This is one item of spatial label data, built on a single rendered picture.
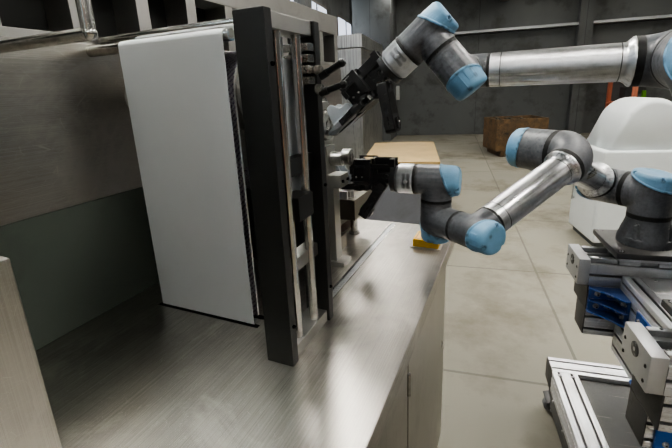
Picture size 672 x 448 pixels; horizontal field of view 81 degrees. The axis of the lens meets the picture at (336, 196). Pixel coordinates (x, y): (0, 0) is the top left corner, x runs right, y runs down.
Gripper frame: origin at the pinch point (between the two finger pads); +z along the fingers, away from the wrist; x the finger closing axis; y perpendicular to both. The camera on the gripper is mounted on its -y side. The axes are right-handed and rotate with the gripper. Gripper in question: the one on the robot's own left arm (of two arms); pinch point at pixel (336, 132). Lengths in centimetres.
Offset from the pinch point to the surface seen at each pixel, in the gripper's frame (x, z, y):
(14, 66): 47, 18, 36
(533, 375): -90, 36, -130
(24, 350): 67, 19, -7
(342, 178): 3.7, 4.6, -9.8
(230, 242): 34.1, 16.1, -8.0
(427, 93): -1054, 144, 111
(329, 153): 3.3, 3.3, -3.1
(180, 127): 34.2, 8.9, 13.5
